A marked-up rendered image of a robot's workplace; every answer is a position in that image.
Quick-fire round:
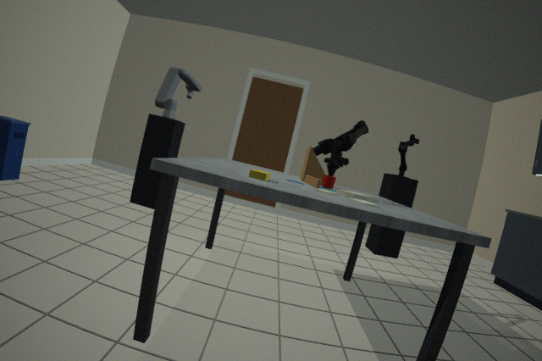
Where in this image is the tan wooden curved bar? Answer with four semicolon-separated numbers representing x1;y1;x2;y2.
304;175;321;189

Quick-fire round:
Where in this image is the dark red cup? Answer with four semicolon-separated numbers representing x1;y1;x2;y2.
322;175;336;189

